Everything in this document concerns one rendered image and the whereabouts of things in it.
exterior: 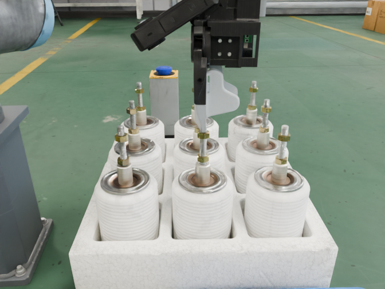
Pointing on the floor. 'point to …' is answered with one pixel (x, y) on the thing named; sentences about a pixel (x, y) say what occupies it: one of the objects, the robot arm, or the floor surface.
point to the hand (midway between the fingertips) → (199, 121)
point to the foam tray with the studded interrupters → (202, 251)
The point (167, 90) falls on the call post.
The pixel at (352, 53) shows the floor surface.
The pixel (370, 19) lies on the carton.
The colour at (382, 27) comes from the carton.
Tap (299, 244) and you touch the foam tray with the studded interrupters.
